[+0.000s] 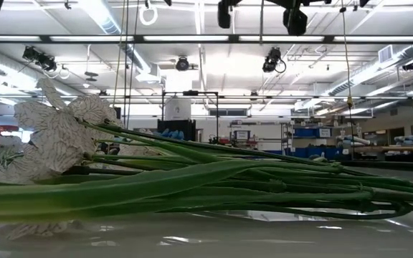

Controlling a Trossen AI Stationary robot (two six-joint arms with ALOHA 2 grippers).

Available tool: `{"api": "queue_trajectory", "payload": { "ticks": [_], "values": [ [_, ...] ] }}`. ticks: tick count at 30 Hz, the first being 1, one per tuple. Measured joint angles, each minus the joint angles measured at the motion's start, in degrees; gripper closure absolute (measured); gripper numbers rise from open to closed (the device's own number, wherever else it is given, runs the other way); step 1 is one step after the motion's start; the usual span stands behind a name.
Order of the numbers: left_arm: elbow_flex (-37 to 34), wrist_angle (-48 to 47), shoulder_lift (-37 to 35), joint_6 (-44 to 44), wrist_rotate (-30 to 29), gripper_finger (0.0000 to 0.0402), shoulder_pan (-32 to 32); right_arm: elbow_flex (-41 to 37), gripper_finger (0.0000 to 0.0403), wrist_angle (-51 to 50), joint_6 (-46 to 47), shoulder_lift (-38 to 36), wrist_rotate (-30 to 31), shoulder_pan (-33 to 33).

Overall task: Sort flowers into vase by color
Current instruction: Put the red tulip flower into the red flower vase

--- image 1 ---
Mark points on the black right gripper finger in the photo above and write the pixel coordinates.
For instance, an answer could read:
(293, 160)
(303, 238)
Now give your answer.
(224, 14)
(295, 21)

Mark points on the dark window strip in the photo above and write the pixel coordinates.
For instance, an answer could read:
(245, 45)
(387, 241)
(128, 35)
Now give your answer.
(228, 112)

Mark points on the white cylinder tank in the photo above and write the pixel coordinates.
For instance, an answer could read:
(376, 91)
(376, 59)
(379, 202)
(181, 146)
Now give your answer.
(176, 109)

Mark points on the blue shelf bins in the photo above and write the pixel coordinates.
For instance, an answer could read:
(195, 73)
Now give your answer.
(305, 132)

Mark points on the black crate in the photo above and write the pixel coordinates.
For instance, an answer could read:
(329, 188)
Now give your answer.
(178, 124)

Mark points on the white sign board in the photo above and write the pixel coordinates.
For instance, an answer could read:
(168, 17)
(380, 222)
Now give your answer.
(241, 135)

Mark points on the black dome fixture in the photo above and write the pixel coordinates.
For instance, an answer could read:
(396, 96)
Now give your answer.
(411, 65)

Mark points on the blue bundle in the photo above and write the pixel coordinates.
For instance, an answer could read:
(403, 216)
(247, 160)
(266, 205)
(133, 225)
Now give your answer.
(172, 134)

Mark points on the blue floor bins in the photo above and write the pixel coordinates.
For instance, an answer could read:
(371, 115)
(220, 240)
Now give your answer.
(299, 153)

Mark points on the black ceiling disc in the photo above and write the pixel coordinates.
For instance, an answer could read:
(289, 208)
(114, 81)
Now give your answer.
(91, 74)

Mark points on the long wooden table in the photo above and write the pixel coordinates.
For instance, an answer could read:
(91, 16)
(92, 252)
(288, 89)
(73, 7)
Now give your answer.
(400, 148)

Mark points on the large white veined flower spray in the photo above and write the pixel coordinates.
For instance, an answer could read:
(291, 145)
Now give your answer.
(56, 143)

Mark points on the black aluminium rig frame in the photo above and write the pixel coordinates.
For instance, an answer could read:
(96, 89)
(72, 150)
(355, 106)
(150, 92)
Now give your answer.
(210, 38)

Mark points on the round black ceiling camera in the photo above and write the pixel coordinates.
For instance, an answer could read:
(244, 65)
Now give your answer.
(182, 64)

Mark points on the thin black horizontal rail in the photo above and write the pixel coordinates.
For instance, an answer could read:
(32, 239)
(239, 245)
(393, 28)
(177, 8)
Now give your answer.
(299, 97)

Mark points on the ribbed silver duct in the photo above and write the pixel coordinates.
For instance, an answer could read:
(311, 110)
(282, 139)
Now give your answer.
(353, 84)

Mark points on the thin black frame stand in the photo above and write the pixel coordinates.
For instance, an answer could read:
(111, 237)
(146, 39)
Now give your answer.
(190, 92)

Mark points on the white wall vent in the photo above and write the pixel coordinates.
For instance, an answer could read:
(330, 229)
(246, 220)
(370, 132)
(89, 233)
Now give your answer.
(385, 54)

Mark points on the silver ventilation duct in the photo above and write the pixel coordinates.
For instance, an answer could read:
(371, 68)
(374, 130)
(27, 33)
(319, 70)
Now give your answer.
(106, 21)

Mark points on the black ceiling camera pair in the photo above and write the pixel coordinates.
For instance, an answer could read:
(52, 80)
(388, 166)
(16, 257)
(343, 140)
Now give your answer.
(43, 61)

